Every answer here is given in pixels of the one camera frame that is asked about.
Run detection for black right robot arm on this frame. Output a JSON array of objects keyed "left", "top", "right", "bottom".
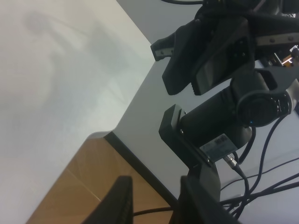
[{"left": 151, "top": 0, "right": 299, "bottom": 200}]

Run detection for black camera cable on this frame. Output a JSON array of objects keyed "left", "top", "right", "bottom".
[{"left": 219, "top": 114, "right": 299, "bottom": 220}]

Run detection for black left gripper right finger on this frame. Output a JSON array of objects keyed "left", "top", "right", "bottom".
[{"left": 170, "top": 176, "right": 239, "bottom": 224}]

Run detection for black floor cable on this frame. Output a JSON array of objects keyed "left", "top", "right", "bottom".
[{"left": 133, "top": 206, "right": 173, "bottom": 217}]

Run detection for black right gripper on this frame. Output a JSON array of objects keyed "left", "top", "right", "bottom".
[{"left": 150, "top": 0, "right": 299, "bottom": 95}]

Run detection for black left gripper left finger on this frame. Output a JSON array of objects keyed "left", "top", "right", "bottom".
[{"left": 83, "top": 176, "right": 133, "bottom": 224}]

